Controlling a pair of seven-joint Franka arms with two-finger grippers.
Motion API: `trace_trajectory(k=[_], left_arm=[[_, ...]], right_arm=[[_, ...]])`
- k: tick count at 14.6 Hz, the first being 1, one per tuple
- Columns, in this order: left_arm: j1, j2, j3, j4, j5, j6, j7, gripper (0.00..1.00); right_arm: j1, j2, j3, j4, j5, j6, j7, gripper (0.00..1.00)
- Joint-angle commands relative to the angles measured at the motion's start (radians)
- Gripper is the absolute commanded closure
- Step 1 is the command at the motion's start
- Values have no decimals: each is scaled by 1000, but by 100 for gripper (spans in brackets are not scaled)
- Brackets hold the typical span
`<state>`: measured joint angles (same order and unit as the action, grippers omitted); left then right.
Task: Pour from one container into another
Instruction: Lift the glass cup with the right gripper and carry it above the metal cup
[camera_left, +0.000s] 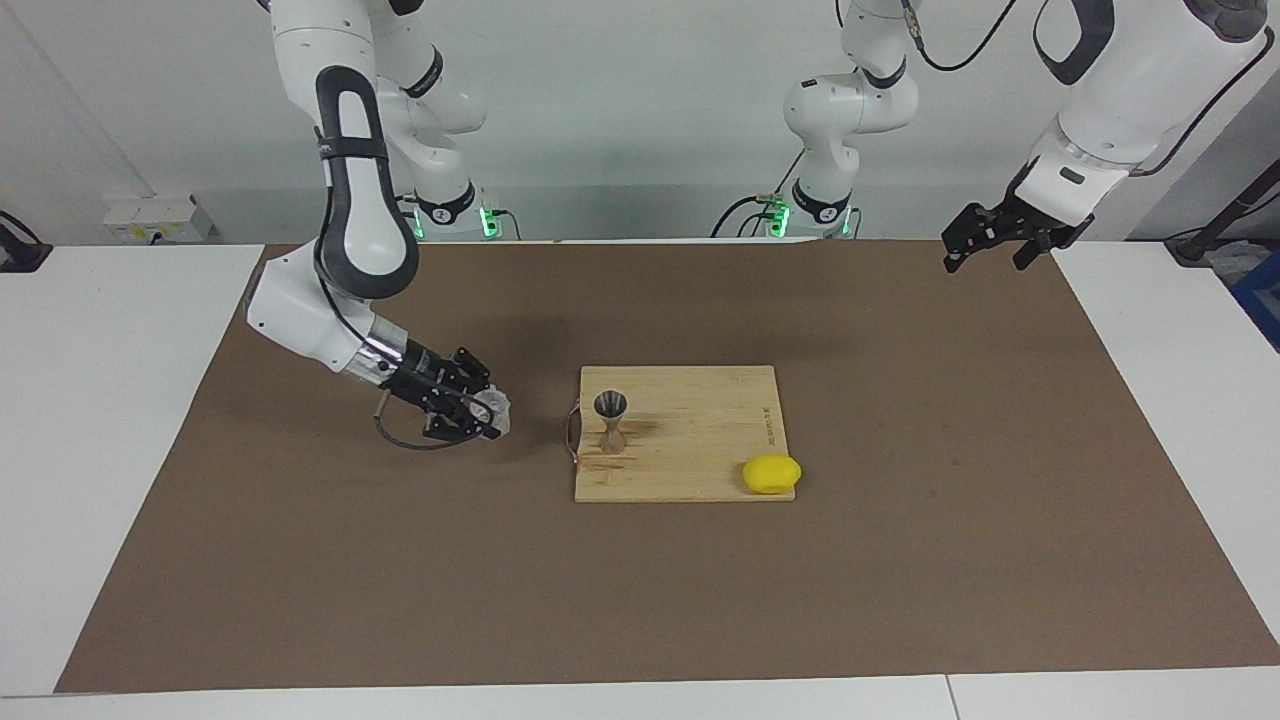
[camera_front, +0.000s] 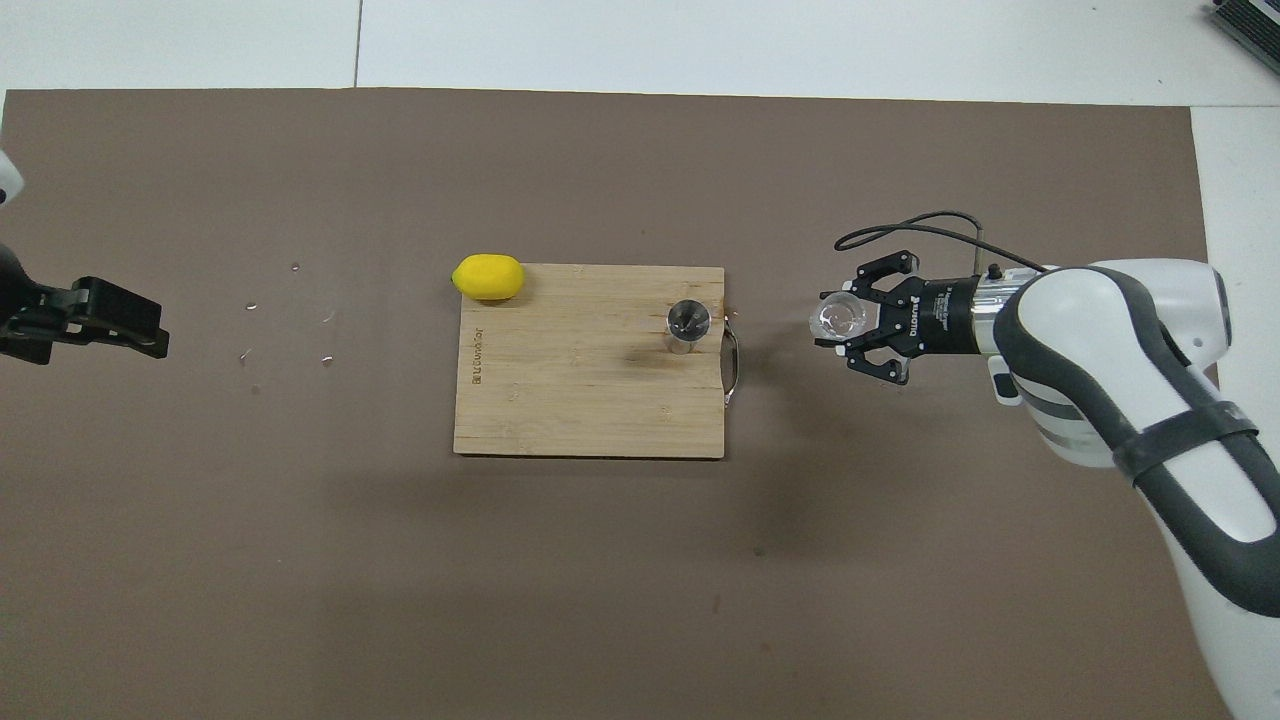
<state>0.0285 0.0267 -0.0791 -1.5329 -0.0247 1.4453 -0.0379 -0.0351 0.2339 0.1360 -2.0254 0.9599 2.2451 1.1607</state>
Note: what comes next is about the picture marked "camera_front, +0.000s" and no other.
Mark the grey ribbed device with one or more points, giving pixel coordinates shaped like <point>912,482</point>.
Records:
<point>1250,20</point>

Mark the yellow lemon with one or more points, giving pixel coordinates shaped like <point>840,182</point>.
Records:
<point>488,278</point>

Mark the steel double jigger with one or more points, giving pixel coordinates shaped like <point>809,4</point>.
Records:
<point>688,320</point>

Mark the bamboo cutting board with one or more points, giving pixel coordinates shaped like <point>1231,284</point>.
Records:
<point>570,380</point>

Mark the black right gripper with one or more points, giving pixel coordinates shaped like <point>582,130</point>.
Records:
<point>935,318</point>

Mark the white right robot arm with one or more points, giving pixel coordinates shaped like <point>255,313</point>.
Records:
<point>1100,350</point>

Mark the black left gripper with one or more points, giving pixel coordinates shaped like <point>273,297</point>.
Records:
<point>25,300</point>

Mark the brown table mat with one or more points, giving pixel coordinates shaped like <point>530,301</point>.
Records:
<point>600,150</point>

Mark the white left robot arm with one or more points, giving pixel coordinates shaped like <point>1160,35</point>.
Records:
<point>6,180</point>

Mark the small clear glass cup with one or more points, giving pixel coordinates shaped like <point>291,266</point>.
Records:
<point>838,318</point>

